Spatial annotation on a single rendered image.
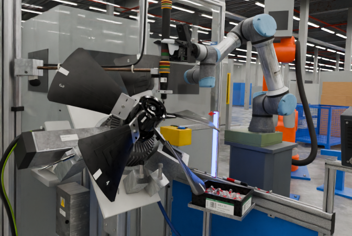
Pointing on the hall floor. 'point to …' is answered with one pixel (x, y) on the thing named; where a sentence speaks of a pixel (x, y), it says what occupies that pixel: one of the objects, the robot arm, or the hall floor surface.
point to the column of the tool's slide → (15, 127)
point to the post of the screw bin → (207, 224)
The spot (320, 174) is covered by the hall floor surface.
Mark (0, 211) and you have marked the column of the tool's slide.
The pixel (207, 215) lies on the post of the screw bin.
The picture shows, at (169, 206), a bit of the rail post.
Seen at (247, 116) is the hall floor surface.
